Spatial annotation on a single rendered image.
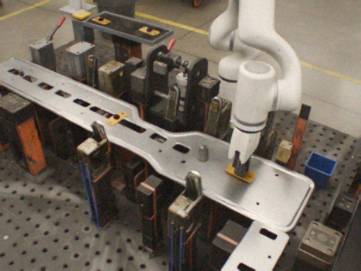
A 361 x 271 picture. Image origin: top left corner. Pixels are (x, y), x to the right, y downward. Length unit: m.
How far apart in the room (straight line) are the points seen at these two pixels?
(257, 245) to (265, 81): 0.39
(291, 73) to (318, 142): 0.90
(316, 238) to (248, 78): 0.40
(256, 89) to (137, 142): 0.47
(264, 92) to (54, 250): 0.85
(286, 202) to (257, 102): 0.31
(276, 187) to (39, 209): 0.85
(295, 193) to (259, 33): 0.45
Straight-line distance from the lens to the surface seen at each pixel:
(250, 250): 0.93
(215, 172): 1.09
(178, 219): 0.94
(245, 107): 0.89
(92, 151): 1.10
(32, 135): 1.46
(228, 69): 1.53
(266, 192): 1.06
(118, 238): 1.31
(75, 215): 1.40
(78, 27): 1.72
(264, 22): 0.93
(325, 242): 0.92
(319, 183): 1.53
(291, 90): 0.90
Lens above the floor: 1.76
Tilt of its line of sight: 40 degrees down
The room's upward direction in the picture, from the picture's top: 1 degrees clockwise
